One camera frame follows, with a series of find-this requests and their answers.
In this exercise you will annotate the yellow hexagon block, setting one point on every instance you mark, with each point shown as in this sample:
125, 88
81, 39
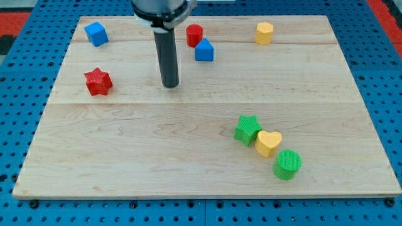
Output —
264, 33

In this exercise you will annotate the blue triangular prism block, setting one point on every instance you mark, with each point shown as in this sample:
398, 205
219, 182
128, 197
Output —
204, 51

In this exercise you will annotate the blue cube block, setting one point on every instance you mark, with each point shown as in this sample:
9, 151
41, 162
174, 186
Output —
96, 34

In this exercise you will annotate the yellow heart block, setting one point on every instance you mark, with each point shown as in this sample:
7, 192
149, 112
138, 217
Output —
267, 143

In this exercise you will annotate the red star block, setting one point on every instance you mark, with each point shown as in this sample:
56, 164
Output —
98, 82

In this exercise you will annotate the green cylinder block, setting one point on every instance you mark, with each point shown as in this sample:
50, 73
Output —
287, 164

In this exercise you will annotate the light wooden board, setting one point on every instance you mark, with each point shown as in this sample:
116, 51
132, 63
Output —
145, 141

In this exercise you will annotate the green star block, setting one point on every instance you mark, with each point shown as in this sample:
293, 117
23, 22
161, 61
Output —
247, 129

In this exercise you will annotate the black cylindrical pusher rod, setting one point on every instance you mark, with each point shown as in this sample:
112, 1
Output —
167, 57

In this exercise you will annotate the red cylinder block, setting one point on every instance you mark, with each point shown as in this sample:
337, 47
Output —
194, 35

